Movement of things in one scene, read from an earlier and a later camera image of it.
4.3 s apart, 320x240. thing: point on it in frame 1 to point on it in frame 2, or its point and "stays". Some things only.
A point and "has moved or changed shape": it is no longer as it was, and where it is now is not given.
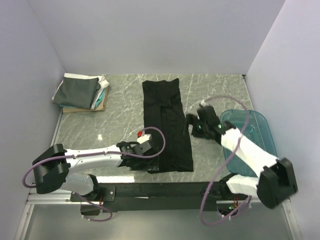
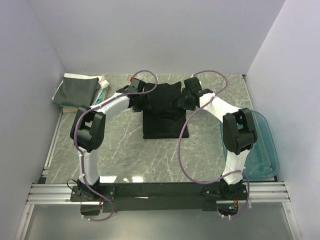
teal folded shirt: (100, 98) stays
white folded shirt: (102, 84) stays
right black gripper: (193, 120) to (184, 93)
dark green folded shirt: (77, 92) stays
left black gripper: (152, 164) to (146, 105)
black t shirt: (163, 109) has moved or changed shape
